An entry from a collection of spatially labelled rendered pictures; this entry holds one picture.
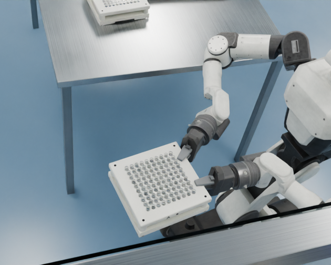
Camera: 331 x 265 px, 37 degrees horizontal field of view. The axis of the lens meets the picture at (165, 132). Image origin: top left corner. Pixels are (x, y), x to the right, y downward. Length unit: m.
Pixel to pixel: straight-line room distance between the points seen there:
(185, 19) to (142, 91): 0.98
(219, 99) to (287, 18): 2.54
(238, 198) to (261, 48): 0.63
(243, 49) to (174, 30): 0.59
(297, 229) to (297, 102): 1.04
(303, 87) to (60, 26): 1.15
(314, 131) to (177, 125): 1.53
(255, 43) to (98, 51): 0.72
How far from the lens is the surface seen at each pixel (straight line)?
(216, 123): 1.73
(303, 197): 1.64
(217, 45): 1.85
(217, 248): 0.72
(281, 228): 0.77
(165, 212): 1.51
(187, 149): 1.64
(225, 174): 1.58
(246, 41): 1.87
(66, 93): 2.16
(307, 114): 1.75
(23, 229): 2.72
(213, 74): 1.83
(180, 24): 2.41
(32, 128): 3.09
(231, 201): 2.09
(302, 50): 1.82
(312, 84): 1.73
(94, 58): 2.18
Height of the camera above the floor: 2.38
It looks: 50 degrees down
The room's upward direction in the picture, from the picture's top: 11 degrees clockwise
